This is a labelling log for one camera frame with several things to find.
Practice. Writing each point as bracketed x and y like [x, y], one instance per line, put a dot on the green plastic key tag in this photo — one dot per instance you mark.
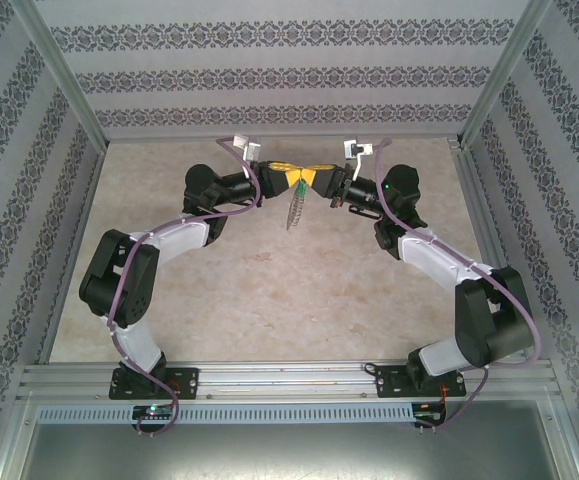
[300, 190]

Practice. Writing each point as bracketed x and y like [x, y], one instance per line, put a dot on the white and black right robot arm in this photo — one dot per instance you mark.
[434, 255]

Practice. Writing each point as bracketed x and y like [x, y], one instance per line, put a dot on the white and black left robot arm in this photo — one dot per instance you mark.
[179, 240]

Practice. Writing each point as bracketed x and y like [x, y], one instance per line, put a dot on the grey metal sheet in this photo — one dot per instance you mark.
[289, 450]

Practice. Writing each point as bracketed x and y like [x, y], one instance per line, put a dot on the aluminium back rail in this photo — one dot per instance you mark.
[289, 136]

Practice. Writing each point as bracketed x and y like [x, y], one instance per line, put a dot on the aluminium right side rail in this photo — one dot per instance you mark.
[474, 200]

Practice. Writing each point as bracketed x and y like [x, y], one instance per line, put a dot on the aluminium left side rail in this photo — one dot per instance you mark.
[91, 200]

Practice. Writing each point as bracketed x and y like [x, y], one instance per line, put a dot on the aluminium right frame post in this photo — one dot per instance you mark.
[507, 65]

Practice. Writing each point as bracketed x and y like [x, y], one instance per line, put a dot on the aluminium frame post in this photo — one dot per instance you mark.
[60, 65]
[507, 65]

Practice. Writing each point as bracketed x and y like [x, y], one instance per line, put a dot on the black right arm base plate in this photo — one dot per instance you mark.
[386, 382]

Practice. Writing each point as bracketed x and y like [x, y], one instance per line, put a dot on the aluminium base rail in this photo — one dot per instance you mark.
[289, 380]

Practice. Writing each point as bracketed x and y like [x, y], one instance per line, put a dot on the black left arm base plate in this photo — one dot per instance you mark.
[189, 382]

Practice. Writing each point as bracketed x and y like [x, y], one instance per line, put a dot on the aluminium left frame post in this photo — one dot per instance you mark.
[60, 65]

